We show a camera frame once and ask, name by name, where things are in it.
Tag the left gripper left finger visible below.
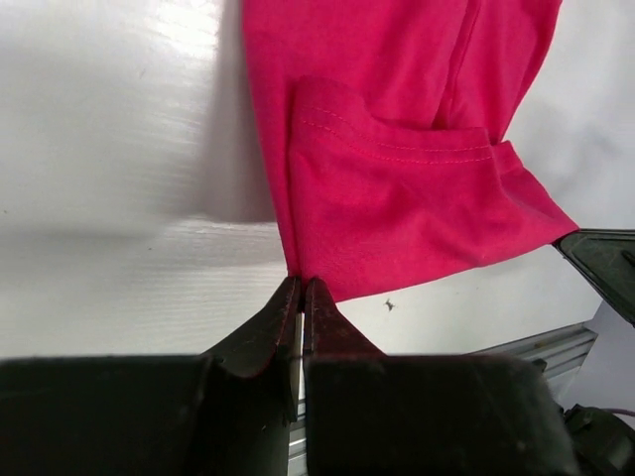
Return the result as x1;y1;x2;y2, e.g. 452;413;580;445
1;278;302;475

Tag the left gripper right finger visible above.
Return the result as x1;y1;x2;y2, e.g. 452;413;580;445
304;279;579;475

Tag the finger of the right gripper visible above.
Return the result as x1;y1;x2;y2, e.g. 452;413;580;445
553;229;634;325

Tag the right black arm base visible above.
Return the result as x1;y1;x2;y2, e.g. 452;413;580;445
562;405;634;476

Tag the pink t shirt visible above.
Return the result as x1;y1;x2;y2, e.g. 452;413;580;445
241;1;576;301

